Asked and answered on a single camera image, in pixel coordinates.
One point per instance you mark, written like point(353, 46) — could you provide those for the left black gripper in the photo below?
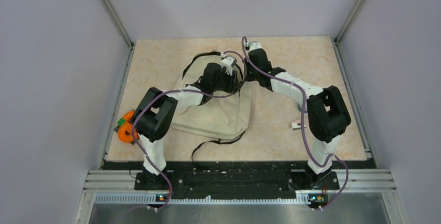
point(232, 80)

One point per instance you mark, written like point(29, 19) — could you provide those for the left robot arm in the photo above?
point(153, 116)

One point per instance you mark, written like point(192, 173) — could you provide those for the blue lidded jar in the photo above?
point(300, 107)

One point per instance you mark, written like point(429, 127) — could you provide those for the beige canvas backpack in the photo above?
point(225, 119)

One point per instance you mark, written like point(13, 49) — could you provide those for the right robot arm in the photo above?
point(324, 114)

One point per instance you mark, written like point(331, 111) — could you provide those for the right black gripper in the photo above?
point(248, 78)

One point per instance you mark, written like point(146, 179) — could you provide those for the pink orange marker pen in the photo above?
point(298, 125)

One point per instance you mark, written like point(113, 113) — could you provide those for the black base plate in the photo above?
point(267, 180)

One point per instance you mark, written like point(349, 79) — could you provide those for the orange tape dispenser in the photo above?
point(123, 128)

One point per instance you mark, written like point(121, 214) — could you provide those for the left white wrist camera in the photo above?
point(227, 63)

